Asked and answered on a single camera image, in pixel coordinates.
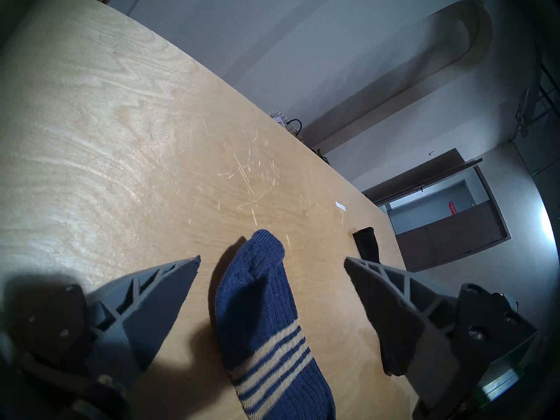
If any dark wooden door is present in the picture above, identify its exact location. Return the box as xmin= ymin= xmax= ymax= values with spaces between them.
xmin=362 ymin=148 xmax=511 ymax=273

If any black sock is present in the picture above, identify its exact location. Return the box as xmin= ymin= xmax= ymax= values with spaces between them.
xmin=353 ymin=227 xmax=381 ymax=264

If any blue sock with beige stripes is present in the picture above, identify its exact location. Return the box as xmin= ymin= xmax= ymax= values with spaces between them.
xmin=214 ymin=230 xmax=336 ymax=420

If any woven basket with black handles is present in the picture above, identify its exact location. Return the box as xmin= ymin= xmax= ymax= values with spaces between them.
xmin=268 ymin=112 xmax=304 ymax=141

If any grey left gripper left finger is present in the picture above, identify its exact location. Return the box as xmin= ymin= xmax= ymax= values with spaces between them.
xmin=7 ymin=256 xmax=202 ymax=388

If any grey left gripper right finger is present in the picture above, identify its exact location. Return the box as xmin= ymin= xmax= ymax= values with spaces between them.
xmin=344 ymin=256 xmax=539 ymax=414

